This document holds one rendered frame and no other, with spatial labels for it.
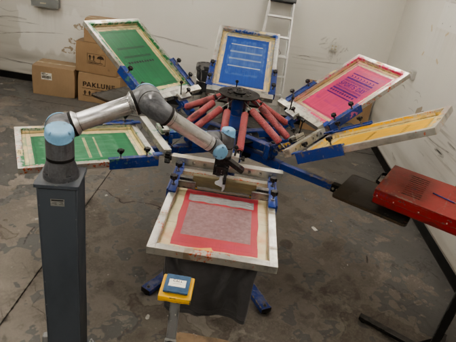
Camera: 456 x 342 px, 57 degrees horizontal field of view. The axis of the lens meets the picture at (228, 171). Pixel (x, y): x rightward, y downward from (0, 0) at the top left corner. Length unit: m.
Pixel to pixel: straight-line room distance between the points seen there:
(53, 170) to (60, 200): 0.14
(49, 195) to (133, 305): 1.30
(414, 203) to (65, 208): 1.79
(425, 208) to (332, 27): 4.19
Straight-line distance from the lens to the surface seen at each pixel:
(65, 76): 6.49
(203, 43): 6.33
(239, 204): 2.31
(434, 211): 2.52
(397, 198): 2.53
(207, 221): 2.14
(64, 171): 1.91
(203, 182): 2.34
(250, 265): 1.88
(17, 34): 7.20
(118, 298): 3.06
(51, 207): 1.99
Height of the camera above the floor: 2.16
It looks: 27 degrees down
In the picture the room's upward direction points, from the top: 9 degrees clockwise
